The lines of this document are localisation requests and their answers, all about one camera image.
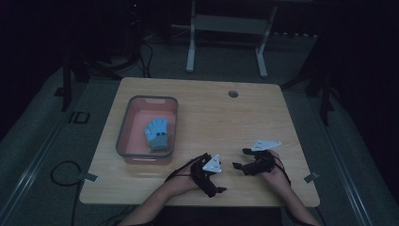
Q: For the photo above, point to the person's right hand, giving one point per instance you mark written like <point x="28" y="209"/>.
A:
<point x="279" y="174"/>

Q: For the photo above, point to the black floor bracket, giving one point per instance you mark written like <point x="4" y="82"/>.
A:
<point x="79" y="117"/>

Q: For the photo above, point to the gray table edge tab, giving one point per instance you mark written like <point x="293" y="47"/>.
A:
<point x="311" y="177"/>
<point x="90" y="177"/>

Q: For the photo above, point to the person's left hand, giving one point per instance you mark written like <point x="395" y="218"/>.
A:
<point x="185" y="180"/>

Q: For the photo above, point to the blue glove with gray cuff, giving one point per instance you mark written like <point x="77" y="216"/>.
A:
<point x="147" y="132"/>
<point x="159" y="130"/>

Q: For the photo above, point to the white metal desk frame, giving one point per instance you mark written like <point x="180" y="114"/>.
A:
<point x="229" y="24"/>

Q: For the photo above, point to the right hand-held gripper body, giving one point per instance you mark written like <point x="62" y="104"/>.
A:
<point x="262" y="163"/>

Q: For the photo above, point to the black tripod stand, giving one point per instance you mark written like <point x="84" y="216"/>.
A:
<point x="326" y="94"/>
<point x="66" y="84"/>

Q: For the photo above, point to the pink plastic bin gray rim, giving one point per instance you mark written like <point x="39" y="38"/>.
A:
<point x="138" y="139"/>

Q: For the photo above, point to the gray round table grommet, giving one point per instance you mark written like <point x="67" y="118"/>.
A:
<point x="233" y="93"/>

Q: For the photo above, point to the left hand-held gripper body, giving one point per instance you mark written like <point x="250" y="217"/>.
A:
<point x="211" y="164"/>

